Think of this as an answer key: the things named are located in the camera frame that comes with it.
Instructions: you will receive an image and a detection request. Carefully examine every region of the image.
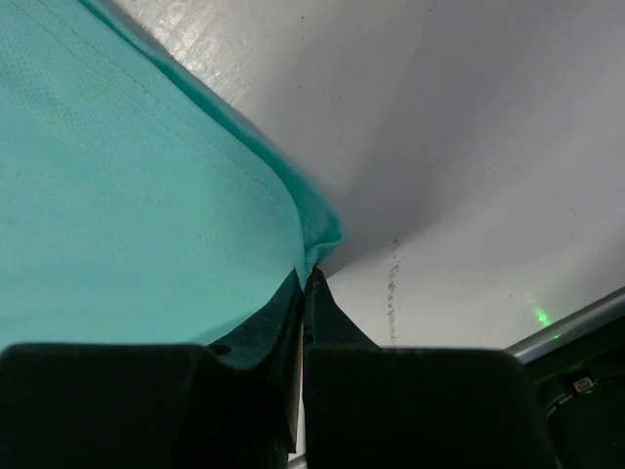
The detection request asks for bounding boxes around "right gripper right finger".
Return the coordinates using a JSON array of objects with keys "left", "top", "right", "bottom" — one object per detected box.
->
[{"left": 303, "top": 270, "right": 557, "bottom": 468}]

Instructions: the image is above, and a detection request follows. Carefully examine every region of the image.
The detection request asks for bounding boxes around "teal t-shirt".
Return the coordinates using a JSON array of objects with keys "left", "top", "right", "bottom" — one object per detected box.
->
[{"left": 1, "top": 1, "right": 343, "bottom": 346}]

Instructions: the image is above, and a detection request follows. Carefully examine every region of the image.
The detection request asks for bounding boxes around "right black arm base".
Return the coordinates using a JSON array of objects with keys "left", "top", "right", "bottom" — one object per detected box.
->
[{"left": 526, "top": 335, "right": 624, "bottom": 468}]

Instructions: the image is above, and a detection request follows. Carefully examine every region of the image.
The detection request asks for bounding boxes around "aluminium mounting rail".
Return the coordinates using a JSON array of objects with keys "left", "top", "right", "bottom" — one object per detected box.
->
[{"left": 505, "top": 287, "right": 624, "bottom": 363}]

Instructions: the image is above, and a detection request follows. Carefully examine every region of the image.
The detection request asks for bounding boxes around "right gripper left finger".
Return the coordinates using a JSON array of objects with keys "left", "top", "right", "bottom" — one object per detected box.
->
[{"left": 1, "top": 274, "right": 304, "bottom": 468}]

